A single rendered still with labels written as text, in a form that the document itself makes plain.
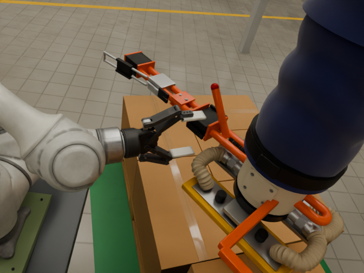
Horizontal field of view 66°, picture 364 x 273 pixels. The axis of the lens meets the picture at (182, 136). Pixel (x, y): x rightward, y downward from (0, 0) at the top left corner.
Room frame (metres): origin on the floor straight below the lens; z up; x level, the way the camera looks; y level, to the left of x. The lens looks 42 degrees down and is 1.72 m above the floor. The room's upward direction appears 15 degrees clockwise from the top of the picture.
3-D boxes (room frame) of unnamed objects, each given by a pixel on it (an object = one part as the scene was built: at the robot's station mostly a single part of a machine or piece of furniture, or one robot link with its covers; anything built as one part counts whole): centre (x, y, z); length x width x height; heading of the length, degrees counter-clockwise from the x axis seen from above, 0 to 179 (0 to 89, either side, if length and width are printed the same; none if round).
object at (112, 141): (0.47, 0.16, 1.21); 0.09 x 0.06 x 0.09; 32
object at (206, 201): (0.44, -0.20, 1.10); 0.34 x 0.10 x 0.05; 52
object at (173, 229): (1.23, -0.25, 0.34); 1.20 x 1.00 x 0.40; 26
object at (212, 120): (0.67, -0.06, 1.21); 0.10 x 0.08 x 0.06; 142
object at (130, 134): (0.51, 0.10, 1.21); 0.09 x 0.07 x 0.08; 122
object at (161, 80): (0.80, 0.11, 1.20); 0.07 x 0.07 x 0.04; 52
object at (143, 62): (0.88, 0.21, 1.21); 0.08 x 0.07 x 0.05; 52
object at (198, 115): (0.58, -0.01, 1.28); 0.07 x 0.03 x 0.01; 122
